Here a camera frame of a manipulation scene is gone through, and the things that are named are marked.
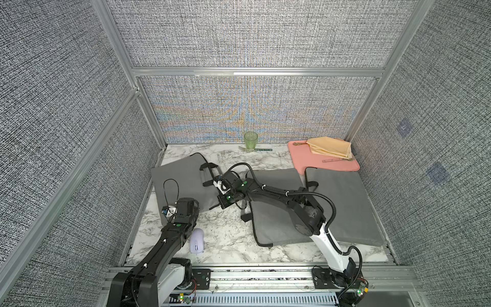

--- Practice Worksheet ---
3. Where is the grey laptop bag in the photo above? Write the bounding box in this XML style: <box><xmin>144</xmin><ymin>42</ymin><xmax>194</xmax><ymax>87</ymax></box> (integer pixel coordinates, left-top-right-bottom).
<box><xmin>151</xmin><ymin>153</ymin><xmax>221</xmax><ymax>226</ymax></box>
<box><xmin>241</xmin><ymin>168</ymin><xmax>311</xmax><ymax>248</ymax></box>
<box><xmin>304</xmin><ymin>167</ymin><xmax>385</xmax><ymax>246</ymax></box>

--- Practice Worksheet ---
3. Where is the lilac computer mouse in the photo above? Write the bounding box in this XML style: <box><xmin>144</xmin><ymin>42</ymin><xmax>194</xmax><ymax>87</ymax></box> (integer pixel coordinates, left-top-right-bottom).
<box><xmin>189</xmin><ymin>228</ymin><xmax>205</xmax><ymax>255</ymax></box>

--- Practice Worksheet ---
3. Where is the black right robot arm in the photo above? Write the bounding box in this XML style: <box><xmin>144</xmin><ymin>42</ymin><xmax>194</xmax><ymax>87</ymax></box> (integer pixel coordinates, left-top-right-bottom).
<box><xmin>213</xmin><ymin>171</ymin><xmax>363</xmax><ymax>290</ymax></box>

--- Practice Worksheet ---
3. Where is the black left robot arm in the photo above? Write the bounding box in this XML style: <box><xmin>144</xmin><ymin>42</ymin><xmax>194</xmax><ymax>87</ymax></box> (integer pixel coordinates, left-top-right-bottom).
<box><xmin>107</xmin><ymin>198</ymin><xmax>199</xmax><ymax>306</ymax></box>

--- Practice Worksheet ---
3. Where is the green plastic cup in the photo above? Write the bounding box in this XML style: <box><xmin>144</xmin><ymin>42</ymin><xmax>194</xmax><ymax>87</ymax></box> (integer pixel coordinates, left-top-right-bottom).
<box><xmin>244</xmin><ymin>131</ymin><xmax>258</xmax><ymax>150</ymax></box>

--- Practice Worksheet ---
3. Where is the pink tray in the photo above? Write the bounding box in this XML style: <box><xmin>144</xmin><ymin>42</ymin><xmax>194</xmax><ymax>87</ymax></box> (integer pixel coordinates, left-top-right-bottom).
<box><xmin>287</xmin><ymin>141</ymin><xmax>360</xmax><ymax>175</ymax></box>

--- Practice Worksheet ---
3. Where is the tan folded cloth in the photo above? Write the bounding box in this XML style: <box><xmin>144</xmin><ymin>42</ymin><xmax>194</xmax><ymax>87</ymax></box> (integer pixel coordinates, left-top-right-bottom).
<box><xmin>306</xmin><ymin>136</ymin><xmax>353</xmax><ymax>160</ymax></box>

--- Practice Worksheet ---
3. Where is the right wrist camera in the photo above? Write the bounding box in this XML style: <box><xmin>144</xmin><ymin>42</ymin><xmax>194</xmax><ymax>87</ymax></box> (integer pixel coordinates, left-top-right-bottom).
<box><xmin>214</xmin><ymin>180</ymin><xmax>230</xmax><ymax>194</ymax></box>

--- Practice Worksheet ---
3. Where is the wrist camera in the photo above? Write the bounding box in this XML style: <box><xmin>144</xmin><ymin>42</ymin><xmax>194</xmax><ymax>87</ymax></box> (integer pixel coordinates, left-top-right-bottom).
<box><xmin>214</xmin><ymin>180</ymin><xmax>230</xmax><ymax>194</ymax></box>
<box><xmin>161</xmin><ymin>206</ymin><xmax>176</xmax><ymax>217</ymax></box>

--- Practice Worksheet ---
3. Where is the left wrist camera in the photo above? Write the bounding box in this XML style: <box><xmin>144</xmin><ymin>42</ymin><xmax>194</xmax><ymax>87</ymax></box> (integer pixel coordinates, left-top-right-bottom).
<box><xmin>161</xmin><ymin>206</ymin><xmax>176</xmax><ymax>217</ymax></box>

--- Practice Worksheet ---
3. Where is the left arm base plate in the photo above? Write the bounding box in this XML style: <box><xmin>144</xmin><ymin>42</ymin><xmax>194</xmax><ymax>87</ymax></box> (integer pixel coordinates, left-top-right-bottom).
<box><xmin>192</xmin><ymin>269</ymin><xmax>212</xmax><ymax>290</ymax></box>

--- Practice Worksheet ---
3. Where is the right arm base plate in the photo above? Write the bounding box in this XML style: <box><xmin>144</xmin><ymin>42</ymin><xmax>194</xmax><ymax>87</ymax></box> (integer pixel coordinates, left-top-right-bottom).
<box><xmin>311</xmin><ymin>266</ymin><xmax>342</xmax><ymax>290</ymax></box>

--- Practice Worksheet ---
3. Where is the aluminium front rail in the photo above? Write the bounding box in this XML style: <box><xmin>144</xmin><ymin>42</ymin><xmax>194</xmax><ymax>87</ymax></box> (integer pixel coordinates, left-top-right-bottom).
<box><xmin>97</xmin><ymin>264</ymin><xmax>428</xmax><ymax>307</ymax></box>

